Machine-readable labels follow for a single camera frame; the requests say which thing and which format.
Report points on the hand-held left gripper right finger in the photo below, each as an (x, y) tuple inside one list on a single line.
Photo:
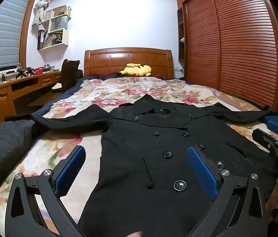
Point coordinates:
[(203, 170)]

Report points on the wooden louvered wardrobe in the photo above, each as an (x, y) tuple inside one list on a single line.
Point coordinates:
[(240, 42)]

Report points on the wooden bed headboard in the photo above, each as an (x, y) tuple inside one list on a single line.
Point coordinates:
[(109, 61)]

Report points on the dark crumpled cloth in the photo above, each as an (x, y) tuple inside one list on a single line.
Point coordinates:
[(3, 148)]

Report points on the person's left hand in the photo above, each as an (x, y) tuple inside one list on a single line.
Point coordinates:
[(135, 234)]

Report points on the dark wooden chair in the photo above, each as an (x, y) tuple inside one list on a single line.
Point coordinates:
[(68, 74)]

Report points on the black button coat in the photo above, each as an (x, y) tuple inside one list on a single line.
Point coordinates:
[(141, 153)]

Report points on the white paper bag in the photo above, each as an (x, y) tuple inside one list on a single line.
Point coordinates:
[(59, 22)]

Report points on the black tripod gadget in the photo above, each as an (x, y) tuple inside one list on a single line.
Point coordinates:
[(25, 72)]

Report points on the red basket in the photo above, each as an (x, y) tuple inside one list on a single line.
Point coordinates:
[(39, 70)]

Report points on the white wall shelf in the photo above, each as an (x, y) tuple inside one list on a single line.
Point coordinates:
[(60, 45)]

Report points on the wooden open side shelf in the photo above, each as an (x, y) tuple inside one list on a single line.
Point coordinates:
[(181, 29)]

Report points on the row of books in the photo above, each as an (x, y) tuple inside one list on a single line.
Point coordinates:
[(47, 39)]

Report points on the yellow plush toy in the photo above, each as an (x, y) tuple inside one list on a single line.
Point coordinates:
[(139, 71)]

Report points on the bed with floral cover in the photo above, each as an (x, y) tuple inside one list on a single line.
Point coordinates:
[(119, 96)]

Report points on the wooden window frame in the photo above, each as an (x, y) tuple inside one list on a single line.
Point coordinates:
[(26, 29)]

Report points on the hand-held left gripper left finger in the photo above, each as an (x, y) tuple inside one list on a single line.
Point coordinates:
[(71, 167)]

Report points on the grey window blind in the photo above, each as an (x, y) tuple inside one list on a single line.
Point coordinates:
[(3, 37)]

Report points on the white wrapped bouquet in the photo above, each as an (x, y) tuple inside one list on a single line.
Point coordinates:
[(41, 7)]

